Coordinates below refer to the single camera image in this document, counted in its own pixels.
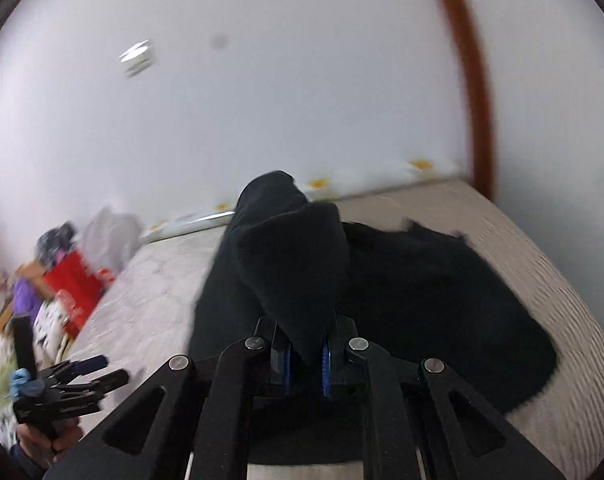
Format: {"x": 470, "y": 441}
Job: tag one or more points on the grey striped bed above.
{"x": 532, "y": 260}

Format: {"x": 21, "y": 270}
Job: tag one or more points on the white printed pillow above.
{"x": 372, "y": 180}

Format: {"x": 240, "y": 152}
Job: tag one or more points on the dark checkered bag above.
{"x": 56, "y": 242}

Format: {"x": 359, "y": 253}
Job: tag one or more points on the purple cloth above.
{"x": 29, "y": 300}

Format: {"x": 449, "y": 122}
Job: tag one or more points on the red paper bag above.
{"x": 74, "y": 285}

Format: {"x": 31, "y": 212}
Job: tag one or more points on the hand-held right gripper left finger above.
{"x": 287, "y": 366}

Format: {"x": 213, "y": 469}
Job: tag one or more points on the black sweatshirt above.
{"x": 407, "y": 285}

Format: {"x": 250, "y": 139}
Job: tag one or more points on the white plastic bag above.
{"x": 111, "y": 240}

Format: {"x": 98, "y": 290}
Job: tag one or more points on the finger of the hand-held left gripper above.
{"x": 89, "y": 364}
{"x": 109, "y": 379}

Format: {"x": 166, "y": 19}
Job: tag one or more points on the brown cardboard box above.
{"x": 30, "y": 271}

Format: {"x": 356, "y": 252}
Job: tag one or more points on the brown wooden door frame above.
{"x": 474, "y": 85}

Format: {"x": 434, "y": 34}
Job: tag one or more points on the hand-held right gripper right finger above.
{"x": 326, "y": 367}

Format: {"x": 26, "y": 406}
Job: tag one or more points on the white wall switch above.
{"x": 138, "y": 57}

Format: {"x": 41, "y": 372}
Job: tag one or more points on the person's left hand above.
{"x": 66, "y": 437}

